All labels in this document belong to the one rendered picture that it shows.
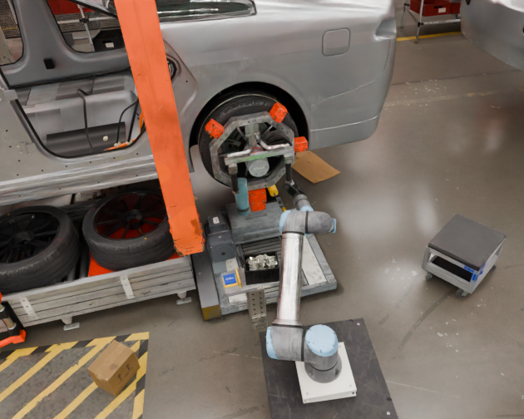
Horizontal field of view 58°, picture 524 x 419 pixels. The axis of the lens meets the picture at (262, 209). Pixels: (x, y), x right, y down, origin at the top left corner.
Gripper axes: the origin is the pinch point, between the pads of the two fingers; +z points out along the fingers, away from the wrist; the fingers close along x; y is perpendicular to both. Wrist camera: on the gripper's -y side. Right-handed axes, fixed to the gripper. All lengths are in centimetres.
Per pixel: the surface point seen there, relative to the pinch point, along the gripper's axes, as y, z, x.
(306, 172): 73, 89, -15
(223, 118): -59, 13, 7
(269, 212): 21.7, 19.7, -36.7
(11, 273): -117, -19, -139
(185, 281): -27, -30, -87
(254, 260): -22, -59, -32
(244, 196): -23.1, -8.4, -22.6
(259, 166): -31.0, -10.0, 0.8
